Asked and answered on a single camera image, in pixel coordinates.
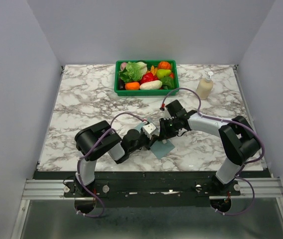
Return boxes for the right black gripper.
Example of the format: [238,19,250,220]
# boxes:
[159,117,179,141]

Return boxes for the blue-grey envelope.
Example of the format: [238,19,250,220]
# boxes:
[135,122,175,159]

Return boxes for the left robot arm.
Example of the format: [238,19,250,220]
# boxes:
[75,120,157,197]

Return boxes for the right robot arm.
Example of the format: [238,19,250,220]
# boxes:
[158,100,262,195]

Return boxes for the white radish toy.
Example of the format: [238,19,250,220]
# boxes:
[139,80,163,90]

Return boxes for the green pepper toy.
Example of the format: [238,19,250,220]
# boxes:
[160,76,176,90]

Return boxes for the red pepper toy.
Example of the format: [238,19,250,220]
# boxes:
[139,72,158,85]

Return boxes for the green pear toy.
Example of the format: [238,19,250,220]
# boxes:
[156,69,172,80]

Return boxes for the orange carrot toy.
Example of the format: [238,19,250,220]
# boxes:
[125,82,140,91]

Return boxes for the beige pump bottle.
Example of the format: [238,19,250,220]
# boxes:
[196,71,214,100]

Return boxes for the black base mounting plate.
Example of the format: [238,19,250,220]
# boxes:
[33,170,241,208]

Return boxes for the green plastic crate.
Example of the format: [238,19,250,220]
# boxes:
[114,60,179,96]

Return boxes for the orange pumpkin toy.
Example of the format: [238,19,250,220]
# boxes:
[158,61,172,70]

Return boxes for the green lettuce toy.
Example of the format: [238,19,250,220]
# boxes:
[119,62,148,83]

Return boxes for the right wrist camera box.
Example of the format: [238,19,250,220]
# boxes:
[163,109,171,120]

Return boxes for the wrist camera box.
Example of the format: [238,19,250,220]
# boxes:
[163,109,171,120]
[141,122,157,139]

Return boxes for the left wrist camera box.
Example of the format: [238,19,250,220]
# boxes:
[141,122,157,139]

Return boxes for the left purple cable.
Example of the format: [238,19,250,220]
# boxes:
[75,112,150,219]

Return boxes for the aluminium frame rail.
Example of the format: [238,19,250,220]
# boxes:
[22,180,64,200]

